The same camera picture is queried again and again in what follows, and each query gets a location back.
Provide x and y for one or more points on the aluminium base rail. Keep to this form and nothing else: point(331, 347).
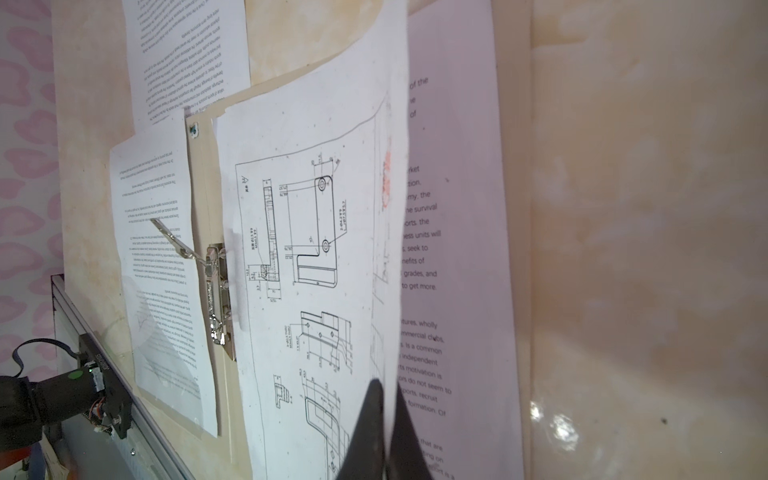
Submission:
point(117, 439)

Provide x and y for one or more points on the diagram sheet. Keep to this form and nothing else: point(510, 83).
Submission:
point(314, 186)

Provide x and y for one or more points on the large text sheet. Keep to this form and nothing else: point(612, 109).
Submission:
point(151, 197)

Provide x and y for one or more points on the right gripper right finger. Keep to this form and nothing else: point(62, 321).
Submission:
point(406, 460)

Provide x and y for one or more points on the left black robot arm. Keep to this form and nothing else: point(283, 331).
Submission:
point(28, 406)

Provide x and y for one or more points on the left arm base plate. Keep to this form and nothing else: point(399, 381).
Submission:
point(111, 411)

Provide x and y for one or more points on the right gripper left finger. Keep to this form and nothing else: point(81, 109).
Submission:
point(365, 456)

